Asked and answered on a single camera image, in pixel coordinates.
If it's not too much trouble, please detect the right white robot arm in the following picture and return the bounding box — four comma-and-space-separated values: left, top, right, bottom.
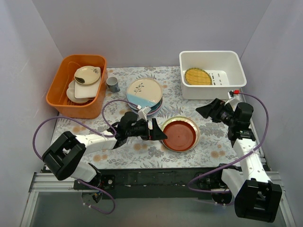
196, 98, 282, 223

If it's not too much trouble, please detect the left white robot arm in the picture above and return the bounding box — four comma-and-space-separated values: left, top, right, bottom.
42, 112, 167, 189

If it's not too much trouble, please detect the floral patterned table mat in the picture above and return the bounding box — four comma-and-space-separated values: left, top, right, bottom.
53, 66, 237, 169

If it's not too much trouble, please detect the grey ceramic cup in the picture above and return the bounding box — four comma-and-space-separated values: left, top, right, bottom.
106, 77, 120, 93

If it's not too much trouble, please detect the cream and blue leaf plate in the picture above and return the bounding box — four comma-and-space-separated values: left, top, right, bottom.
126, 78, 163, 107

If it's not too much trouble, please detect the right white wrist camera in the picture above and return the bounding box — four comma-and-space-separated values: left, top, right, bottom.
225, 90, 241, 109

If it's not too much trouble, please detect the orange plastic bin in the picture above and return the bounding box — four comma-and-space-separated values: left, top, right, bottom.
46, 54, 107, 119

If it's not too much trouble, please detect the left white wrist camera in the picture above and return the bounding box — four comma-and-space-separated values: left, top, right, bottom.
138, 106, 151, 121

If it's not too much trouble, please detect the aluminium frame rail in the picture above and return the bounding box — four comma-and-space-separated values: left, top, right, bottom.
19, 171, 296, 227

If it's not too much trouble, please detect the white rectangular plate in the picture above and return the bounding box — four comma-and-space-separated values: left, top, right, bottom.
74, 76, 101, 98

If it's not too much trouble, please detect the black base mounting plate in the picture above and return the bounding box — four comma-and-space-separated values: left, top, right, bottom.
73, 166, 237, 199

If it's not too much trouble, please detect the red scalloped plastic plate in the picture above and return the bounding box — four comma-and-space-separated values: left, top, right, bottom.
163, 121, 197, 152

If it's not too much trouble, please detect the stack of coloured plates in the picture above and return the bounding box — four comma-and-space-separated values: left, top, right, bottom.
128, 99, 163, 116

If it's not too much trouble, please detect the white plastic bin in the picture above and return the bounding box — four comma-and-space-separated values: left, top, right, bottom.
179, 51, 247, 100

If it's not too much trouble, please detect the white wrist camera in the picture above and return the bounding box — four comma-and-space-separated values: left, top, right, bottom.
138, 106, 151, 121
225, 90, 241, 109

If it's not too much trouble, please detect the cream plate with dark patch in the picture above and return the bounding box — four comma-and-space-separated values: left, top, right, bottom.
74, 66, 101, 85

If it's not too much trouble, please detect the white flower-shaped plate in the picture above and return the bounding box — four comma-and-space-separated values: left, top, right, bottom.
66, 80, 89, 104

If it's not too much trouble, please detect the cream plate with leaf sprig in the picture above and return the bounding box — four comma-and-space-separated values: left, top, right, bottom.
161, 116, 200, 152

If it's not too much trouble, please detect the woven bamboo tray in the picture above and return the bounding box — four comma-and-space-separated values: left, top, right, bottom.
185, 68, 212, 86

